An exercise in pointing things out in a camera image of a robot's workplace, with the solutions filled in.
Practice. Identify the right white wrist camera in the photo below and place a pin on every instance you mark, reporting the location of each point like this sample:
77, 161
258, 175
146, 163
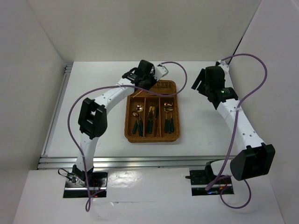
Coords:
223, 65

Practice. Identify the gold knife green handle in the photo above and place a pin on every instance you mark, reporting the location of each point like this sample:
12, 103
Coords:
148, 119
151, 119

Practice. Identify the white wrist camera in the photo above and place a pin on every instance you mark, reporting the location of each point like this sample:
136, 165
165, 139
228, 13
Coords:
160, 72
223, 65

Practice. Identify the large gold spoon green handle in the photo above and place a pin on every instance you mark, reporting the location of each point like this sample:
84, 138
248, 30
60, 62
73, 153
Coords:
139, 109

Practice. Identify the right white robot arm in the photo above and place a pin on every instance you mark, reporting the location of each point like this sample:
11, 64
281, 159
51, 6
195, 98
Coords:
254, 156

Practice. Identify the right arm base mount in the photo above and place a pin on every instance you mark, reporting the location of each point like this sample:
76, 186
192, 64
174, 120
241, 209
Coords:
199, 179

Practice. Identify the wicker cutlery tray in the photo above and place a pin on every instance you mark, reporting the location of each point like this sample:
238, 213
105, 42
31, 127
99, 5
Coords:
162, 87

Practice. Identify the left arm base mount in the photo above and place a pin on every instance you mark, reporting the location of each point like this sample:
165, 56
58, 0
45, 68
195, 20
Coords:
76, 188

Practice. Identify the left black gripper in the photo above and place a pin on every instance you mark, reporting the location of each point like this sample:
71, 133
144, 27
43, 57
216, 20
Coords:
152, 74

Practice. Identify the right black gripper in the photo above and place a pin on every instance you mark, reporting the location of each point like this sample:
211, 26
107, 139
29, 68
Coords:
201, 77

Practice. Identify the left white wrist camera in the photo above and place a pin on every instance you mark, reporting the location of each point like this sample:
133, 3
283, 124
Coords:
160, 72

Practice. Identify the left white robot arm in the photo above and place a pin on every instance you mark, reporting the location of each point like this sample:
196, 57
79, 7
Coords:
93, 113

